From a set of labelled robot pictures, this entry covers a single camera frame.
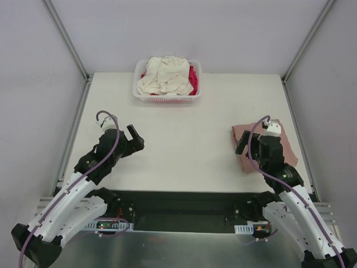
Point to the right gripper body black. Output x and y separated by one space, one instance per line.
251 146

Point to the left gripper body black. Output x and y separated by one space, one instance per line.
131 143

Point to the cream white t shirt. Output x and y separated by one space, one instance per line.
166 76

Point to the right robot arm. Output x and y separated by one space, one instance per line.
289 207

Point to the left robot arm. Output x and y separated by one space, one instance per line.
80 202

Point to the folded pink t shirt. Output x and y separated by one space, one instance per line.
247 168

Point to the white plastic laundry basket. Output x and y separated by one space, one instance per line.
166 99

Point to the red t shirt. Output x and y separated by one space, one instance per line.
193 80

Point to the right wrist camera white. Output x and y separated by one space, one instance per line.
272 128

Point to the left white cable duct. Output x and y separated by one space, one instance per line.
108 226

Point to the white cable duct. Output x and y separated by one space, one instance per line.
247 229
108 226

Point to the right white cable duct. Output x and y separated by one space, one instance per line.
247 229

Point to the aluminium rail front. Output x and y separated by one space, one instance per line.
324 209

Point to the right aluminium frame post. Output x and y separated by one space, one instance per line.
327 7

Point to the aluminium frame post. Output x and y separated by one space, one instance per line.
327 7
49 6

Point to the left aluminium frame post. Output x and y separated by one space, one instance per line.
49 6

